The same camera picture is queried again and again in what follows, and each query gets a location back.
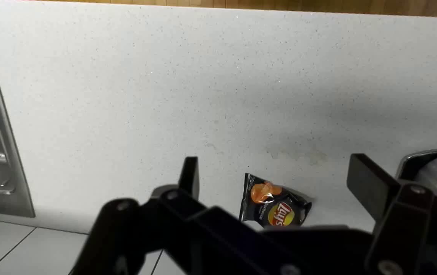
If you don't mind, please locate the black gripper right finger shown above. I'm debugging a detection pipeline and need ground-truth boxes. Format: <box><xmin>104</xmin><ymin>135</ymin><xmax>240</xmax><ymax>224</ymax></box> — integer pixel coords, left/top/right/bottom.
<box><xmin>347</xmin><ymin>154</ymin><xmax>437</xmax><ymax>275</ymax></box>

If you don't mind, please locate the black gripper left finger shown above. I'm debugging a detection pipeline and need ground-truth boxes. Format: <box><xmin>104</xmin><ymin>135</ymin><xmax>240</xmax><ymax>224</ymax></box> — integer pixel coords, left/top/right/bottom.
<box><xmin>71</xmin><ymin>155</ymin><xmax>292</xmax><ymax>275</ymax></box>

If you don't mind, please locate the black chips bag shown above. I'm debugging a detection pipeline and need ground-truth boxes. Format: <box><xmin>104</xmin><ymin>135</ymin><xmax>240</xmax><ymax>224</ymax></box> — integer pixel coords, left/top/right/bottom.
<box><xmin>239</xmin><ymin>173</ymin><xmax>314</xmax><ymax>230</ymax></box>

